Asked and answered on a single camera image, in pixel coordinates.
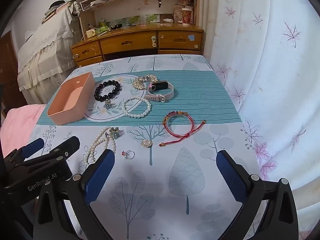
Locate small wooden desk drawer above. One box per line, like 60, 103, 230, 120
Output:
76, 56, 104, 68

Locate white pearl bracelet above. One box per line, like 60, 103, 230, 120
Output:
122, 96, 152, 118

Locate black bead bracelet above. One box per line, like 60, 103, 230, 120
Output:
94, 80, 122, 103

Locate white strap smart watch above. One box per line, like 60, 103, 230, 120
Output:
145, 81, 175, 103

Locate white leaf print curtain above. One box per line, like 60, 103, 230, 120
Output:
200, 0, 320, 212

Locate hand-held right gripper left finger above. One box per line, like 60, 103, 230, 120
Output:
32, 149, 115, 240

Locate gold crystal bracelet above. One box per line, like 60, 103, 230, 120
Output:
132, 74, 158, 90

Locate brown wooden door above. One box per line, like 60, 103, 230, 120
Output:
0, 31, 28, 107

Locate red patterned cup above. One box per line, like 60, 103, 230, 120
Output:
181, 7, 194, 25

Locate round floral plate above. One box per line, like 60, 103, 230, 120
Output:
84, 74, 151, 122

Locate wide wooden desk drawer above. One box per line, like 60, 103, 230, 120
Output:
100, 31, 158, 55

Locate stack of books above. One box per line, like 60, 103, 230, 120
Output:
41, 1, 75, 25

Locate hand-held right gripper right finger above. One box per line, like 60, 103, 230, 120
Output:
216, 150, 299, 240

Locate pink blanket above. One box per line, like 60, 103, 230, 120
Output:
0, 104, 47, 160

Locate pink rectangular box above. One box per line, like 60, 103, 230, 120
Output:
47, 71, 96, 126

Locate wooden drawer with blue sticker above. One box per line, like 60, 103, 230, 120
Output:
158, 31, 203, 50

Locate scuffed wooden desk drawer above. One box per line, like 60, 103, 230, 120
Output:
72, 43, 103, 61

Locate red cord bracelet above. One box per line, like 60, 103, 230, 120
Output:
159, 110, 207, 147

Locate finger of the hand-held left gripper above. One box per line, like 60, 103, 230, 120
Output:
15, 136, 81, 174
3, 138, 45, 167

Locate wooden desk hutch shelf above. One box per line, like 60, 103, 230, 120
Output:
75, 0, 200, 30

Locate white pearl necklace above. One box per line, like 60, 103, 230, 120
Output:
81, 127, 124, 167

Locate cloth-covered piano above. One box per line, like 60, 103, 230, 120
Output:
17, 4, 83, 98

